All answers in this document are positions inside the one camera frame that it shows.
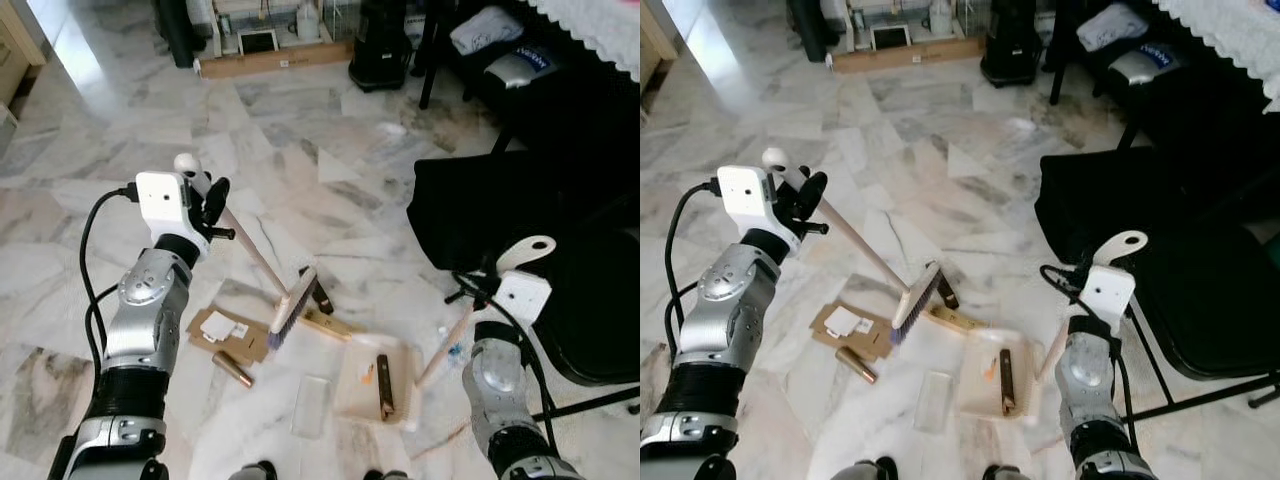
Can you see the clear plastic piece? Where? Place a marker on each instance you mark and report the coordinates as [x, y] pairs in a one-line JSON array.
[[933, 400], [310, 405]]

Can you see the white paper scrap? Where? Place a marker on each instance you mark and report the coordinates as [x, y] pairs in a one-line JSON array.
[[842, 320], [216, 326]]

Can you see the copper-coloured tube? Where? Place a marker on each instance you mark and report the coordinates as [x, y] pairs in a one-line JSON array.
[[232, 369], [856, 365]]

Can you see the yellow wooden strip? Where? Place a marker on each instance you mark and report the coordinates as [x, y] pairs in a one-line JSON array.
[[955, 320], [330, 325]]

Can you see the small white-framed tablet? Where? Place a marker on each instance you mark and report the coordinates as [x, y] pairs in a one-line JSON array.
[[258, 42], [891, 37]]

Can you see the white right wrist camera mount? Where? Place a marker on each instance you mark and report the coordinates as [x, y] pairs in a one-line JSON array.
[[522, 295], [1105, 290]]

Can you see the black metal table leg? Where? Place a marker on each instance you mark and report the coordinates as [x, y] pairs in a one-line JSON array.
[[430, 60], [1058, 55]]

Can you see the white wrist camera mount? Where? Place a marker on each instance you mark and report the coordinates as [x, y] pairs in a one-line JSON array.
[[160, 200], [522, 295], [1105, 290], [745, 195]]

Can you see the brown cardboard piece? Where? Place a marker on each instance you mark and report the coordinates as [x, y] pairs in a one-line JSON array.
[[250, 345], [842, 346]]

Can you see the black padded chair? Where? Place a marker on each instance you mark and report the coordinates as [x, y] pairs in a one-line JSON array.
[[1130, 210], [500, 210]]

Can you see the white lace tablecloth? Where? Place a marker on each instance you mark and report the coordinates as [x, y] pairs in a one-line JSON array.
[[595, 30], [1230, 35]]

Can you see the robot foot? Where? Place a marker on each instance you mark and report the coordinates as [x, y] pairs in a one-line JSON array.
[[386, 475], [252, 471], [1005, 472], [862, 470]]

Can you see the black cylinder stand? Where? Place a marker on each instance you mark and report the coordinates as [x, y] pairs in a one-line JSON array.
[[812, 28], [180, 30]]

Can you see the white cloth bag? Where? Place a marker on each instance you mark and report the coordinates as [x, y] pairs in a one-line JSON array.
[[1112, 25], [485, 28]]

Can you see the dark brown stick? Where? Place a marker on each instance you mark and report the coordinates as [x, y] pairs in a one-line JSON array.
[[384, 385], [1007, 385]]

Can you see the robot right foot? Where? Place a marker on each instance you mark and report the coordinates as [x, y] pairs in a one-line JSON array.
[[386, 475], [1005, 472]]

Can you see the short dark brown tube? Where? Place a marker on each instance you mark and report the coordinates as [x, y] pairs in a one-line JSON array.
[[323, 298], [947, 292]]

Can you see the silver bag with blue label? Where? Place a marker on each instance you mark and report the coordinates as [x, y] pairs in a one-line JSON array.
[[1145, 63], [520, 68]]

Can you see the light wooden side cabinet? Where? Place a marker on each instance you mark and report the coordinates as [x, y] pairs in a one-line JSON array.
[[655, 45], [18, 45]]

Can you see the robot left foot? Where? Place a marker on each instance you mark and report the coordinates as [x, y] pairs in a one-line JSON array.
[[862, 470], [252, 471]]

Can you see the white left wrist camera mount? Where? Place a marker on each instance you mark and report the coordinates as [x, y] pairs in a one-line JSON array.
[[745, 195], [160, 200]]

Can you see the long wooden board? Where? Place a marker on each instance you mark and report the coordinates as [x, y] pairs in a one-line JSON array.
[[915, 53], [280, 58]]

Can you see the black suitcase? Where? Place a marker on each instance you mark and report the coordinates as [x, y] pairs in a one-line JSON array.
[[1012, 40], [380, 45]]

